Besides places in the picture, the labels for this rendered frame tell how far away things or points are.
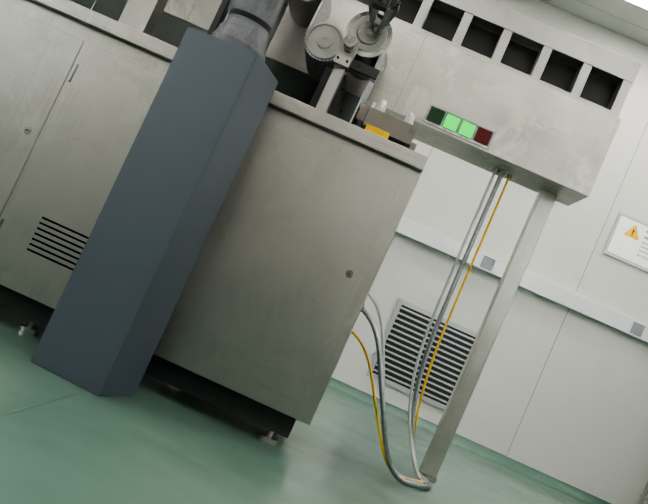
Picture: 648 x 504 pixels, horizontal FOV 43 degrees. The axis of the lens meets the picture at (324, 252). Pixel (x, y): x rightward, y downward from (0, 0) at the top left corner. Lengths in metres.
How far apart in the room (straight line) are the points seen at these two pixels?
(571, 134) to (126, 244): 1.67
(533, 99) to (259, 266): 1.25
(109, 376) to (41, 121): 0.81
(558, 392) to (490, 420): 0.46
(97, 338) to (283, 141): 0.75
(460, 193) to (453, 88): 2.36
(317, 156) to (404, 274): 2.97
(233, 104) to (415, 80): 1.11
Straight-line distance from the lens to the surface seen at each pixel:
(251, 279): 2.29
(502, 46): 3.10
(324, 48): 2.69
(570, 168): 3.04
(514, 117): 3.03
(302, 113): 2.32
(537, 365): 5.37
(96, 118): 2.44
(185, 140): 2.05
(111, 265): 2.05
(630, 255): 5.53
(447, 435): 3.09
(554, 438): 5.43
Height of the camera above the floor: 0.39
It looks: 4 degrees up
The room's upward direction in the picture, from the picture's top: 24 degrees clockwise
